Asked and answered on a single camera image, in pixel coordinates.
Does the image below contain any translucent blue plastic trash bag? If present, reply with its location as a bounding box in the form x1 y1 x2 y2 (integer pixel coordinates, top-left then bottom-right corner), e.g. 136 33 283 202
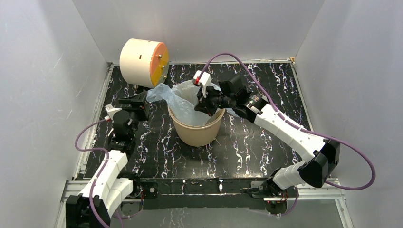
145 79 240 127

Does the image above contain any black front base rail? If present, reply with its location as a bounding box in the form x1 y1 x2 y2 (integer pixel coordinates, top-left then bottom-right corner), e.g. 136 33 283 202
119 178 300 216

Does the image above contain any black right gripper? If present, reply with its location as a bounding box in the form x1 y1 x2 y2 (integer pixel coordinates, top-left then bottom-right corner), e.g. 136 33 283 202
194 84 235 117

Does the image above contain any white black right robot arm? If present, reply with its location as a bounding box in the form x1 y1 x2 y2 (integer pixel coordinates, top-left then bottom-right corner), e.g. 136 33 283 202
119 72 340 198

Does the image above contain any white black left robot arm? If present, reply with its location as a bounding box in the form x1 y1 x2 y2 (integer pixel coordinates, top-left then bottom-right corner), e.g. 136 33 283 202
65 104 149 228

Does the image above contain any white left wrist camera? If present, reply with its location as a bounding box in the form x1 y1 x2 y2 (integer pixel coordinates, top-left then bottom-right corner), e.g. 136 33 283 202
104 104 122 122

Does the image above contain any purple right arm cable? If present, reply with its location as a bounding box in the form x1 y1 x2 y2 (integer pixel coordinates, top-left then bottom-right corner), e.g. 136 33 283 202
193 52 376 191

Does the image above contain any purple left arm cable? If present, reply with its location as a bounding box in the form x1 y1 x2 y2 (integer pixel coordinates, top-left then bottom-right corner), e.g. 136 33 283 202
74 119 145 228

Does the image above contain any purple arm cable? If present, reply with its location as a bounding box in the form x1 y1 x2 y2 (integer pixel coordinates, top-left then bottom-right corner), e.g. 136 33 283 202
74 119 145 228
193 52 376 191

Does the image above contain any white cylinder with orange face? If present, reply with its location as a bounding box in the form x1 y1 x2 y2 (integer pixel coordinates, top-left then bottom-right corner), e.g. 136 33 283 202
119 38 169 88

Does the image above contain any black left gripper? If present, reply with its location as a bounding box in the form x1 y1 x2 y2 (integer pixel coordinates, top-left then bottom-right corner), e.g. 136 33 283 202
119 92 151 138

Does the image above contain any beige round trash bin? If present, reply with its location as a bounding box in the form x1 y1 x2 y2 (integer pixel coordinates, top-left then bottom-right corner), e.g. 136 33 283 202
168 107 226 147

